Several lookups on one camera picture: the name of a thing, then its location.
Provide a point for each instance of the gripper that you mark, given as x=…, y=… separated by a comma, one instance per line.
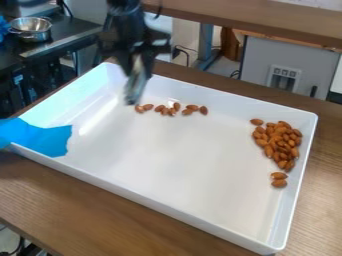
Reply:
x=133, y=46

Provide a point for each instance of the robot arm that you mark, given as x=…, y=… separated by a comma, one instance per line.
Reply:
x=127, y=16

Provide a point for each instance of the pile of brown bits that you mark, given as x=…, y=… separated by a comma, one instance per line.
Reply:
x=171, y=109
x=279, y=179
x=278, y=143

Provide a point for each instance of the black table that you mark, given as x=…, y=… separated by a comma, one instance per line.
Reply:
x=67, y=36

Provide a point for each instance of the white tray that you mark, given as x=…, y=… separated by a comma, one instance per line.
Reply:
x=178, y=166

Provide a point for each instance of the blue cloth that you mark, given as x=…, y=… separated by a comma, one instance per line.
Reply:
x=40, y=138

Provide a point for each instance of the silver pot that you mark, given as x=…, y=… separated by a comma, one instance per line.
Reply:
x=30, y=28

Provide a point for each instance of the wooden desk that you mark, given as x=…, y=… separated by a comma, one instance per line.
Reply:
x=267, y=20

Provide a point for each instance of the grey cabinet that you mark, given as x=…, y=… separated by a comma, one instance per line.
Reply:
x=289, y=66

